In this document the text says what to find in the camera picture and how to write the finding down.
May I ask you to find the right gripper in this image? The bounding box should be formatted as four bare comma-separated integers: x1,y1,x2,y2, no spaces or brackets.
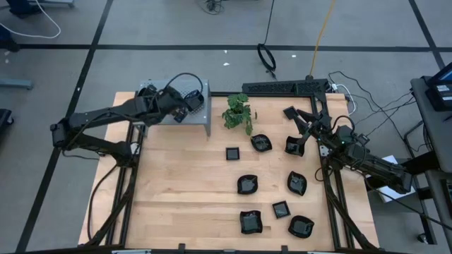
283,105,336,146

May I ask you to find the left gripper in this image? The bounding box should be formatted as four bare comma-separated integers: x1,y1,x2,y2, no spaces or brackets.
150,85,205,124

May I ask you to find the black oval wavy plate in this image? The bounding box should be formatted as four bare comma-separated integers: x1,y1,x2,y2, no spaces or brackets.
250,133,273,153

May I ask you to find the black wavy square plate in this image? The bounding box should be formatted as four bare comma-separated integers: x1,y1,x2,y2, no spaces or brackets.
286,170,308,197
237,174,259,195
239,210,264,235

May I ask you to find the small black square plate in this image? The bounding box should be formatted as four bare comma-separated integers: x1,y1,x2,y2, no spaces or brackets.
271,200,292,219
225,146,241,162

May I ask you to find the black round wavy plate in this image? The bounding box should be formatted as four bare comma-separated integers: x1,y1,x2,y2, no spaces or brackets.
287,214,316,239

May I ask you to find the grey perforated metal shelf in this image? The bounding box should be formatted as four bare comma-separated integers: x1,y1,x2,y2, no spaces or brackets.
138,78,213,138

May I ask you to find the green potted plant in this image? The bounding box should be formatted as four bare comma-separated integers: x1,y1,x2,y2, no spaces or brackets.
221,92,258,137

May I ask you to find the white paper sheet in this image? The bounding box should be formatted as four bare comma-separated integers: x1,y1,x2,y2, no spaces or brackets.
367,154,417,204

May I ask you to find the grey desk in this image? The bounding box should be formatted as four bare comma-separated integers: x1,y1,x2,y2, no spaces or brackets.
410,74,452,174

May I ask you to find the grey desk foot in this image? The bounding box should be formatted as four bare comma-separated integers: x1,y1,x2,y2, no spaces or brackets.
0,78,35,90

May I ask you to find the dark chair base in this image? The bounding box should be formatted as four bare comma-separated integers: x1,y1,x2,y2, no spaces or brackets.
5,0,43,19

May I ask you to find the black perforated bracket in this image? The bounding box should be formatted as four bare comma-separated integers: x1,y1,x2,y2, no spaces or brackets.
242,78,330,96

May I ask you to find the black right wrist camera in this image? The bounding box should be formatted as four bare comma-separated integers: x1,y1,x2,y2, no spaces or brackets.
334,123,357,145

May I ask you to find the white power cable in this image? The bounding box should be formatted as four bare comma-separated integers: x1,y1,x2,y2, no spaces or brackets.
330,83,357,116

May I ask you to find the yellow hanging cable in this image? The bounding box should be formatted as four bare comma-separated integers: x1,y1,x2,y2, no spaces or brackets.
309,0,336,78

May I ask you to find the black hanging cable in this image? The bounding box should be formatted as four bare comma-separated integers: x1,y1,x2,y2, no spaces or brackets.
256,0,278,81

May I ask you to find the black cable bundle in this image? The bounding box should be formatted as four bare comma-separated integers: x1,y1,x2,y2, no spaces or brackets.
196,0,226,16

